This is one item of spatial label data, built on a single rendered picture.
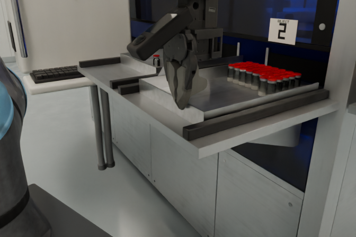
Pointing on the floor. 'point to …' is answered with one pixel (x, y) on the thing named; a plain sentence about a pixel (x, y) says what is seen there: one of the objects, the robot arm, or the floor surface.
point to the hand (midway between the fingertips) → (178, 103)
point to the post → (333, 122)
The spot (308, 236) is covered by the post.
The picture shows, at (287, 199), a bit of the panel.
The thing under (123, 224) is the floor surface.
